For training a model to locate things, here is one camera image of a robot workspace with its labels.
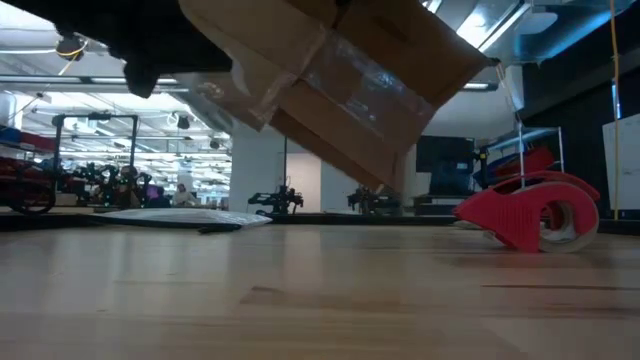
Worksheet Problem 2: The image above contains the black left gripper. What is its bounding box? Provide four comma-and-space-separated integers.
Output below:
107, 22, 234, 100

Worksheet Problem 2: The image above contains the clear plastic zip pouch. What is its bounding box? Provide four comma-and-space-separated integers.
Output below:
89, 207, 274, 234

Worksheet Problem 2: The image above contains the brown taped cardboard box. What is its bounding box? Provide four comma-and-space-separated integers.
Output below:
172, 0, 501, 194

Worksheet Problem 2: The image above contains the dark background robot station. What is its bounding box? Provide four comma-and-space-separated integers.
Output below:
54, 162, 171, 211

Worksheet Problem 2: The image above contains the person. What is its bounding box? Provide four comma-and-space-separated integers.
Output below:
172, 183, 200, 208

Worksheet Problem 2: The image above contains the red bin shelf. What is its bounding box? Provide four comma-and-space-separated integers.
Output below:
0, 124, 57, 216

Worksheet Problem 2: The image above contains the black computer monitor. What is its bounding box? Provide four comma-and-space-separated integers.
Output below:
415, 134, 476, 175

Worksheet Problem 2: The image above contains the dark monitor cart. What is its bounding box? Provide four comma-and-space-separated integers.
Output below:
409, 172, 489, 219

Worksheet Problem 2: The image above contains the red and blue bin rack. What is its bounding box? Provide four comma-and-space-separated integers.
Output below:
474, 119, 573, 219

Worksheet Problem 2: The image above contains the white board panel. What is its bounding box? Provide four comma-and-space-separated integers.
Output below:
602, 113, 640, 212

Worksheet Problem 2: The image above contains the black background gantry frame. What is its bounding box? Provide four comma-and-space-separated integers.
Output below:
282, 134, 290, 201
52, 112, 140, 187

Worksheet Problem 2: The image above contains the yellow ceiling cable reel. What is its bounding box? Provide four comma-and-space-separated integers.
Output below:
54, 33, 90, 64

